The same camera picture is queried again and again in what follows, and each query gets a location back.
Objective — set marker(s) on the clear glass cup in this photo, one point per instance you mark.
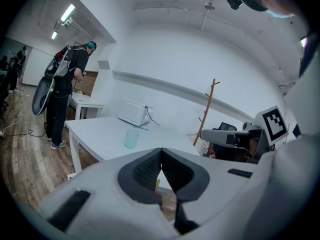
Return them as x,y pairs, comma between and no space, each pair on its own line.
131,139

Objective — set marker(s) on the ceiling pipe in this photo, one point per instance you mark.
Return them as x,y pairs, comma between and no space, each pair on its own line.
205,21

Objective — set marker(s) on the small white mug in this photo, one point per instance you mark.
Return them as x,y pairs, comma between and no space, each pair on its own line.
79,94

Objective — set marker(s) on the small white table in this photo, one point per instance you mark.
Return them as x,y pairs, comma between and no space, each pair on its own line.
85,102

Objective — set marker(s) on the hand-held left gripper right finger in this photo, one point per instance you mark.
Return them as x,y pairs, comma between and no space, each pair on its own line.
220,184

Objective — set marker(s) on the teal plastic tube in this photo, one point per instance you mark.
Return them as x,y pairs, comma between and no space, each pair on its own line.
141,128

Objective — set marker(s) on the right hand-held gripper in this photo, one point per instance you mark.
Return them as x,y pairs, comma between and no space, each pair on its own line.
273,124

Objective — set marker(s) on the brown wooden coat rack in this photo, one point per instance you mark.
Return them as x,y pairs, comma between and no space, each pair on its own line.
210,100

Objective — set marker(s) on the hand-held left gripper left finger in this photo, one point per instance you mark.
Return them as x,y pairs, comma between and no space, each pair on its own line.
107,196

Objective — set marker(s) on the ceiling light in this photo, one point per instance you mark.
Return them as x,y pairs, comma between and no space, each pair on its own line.
67,12
54,35

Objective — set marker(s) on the white microwave oven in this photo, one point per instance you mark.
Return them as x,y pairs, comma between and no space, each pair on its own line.
131,112

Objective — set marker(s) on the blue face mask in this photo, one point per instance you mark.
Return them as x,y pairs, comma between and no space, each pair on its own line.
278,14

